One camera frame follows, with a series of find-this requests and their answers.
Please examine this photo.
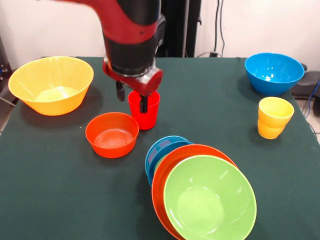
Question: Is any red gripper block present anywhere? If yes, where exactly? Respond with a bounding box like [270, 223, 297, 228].
[102, 59, 164, 114]

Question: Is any red cup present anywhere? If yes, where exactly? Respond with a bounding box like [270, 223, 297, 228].
[127, 90, 161, 131]

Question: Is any small red-orange bowl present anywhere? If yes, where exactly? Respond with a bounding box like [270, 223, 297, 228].
[85, 112, 140, 159]

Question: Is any small light blue bowl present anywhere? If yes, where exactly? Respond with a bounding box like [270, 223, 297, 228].
[144, 135, 191, 181]

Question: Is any clear blue ribbed bowl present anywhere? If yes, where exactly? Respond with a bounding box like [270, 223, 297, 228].
[147, 139, 195, 188]

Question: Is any small green bowl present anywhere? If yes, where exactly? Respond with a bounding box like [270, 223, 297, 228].
[153, 152, 172, 177]

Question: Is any wide shallow red-orange bowl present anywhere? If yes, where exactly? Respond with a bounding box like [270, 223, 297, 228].
[151, 144, 238, 240]

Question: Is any large green bowl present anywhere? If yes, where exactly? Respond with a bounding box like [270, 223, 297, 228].
[163, 154, 258, 240]

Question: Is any large orange bowl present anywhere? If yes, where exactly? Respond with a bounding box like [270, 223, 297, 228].
[8, 56, 95, 116]

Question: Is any dark green tablecloth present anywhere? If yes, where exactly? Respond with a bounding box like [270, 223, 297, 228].
[0, 57, 320, 240]

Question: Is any black equipment box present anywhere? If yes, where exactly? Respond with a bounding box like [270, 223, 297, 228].
[0, 34, 12, 81]

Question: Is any yellow cup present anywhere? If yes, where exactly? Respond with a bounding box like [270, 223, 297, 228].
[257, 96, 295, 140]

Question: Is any large blue bowl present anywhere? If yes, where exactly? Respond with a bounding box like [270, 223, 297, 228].
[244, 52, 306, 97]

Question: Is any black wall cable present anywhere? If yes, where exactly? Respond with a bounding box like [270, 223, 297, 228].
[194, 0, 226, 58]

